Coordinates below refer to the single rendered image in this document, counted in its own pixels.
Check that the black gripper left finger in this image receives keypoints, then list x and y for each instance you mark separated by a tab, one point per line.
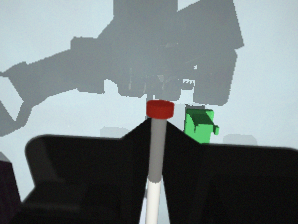
123	162

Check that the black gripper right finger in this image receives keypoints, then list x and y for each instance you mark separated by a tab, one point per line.
188	167

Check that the white pin with red cap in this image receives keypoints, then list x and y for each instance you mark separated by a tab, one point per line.
159	111

